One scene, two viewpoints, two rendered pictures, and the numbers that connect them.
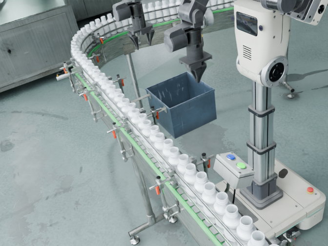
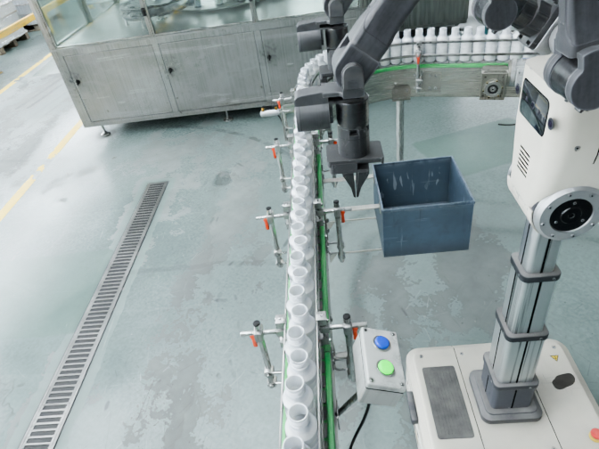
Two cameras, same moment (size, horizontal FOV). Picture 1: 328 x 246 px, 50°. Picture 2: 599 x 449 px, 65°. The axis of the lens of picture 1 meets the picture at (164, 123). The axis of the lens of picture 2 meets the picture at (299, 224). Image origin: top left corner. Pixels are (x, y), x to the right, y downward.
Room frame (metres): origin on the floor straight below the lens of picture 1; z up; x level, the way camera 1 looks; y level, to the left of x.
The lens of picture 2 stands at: (0.38, -0.41, 1.92)
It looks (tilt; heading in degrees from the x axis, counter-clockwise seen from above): 37 degrees down; 29
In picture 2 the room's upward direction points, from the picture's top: 9 degrees counter-clockwise
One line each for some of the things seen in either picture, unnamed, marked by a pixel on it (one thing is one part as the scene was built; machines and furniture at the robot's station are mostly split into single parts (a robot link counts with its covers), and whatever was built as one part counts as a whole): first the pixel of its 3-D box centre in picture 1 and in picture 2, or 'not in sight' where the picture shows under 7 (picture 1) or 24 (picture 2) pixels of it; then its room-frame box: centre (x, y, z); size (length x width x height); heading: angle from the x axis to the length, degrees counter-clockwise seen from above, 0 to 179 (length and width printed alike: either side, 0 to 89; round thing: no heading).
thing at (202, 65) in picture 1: (194, 71); (348, 175); (1.10, -0.14, 1.44); 0.07 x 0.07 x 0.09; 22
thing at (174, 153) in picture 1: (176, 165); (300, 314); (1.03, -0.02, 1.08); 0.06 x 0.06 x 0.17
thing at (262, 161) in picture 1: (260, 167); (512, 359); (1.51, -0.53, 0.49); 0.13 x 0.13 x 0.40; 22
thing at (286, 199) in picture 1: (259, 196); (499, 400); (1.51, -0.52, 0.24); 0.68 x 0.53 x 0.41; 112
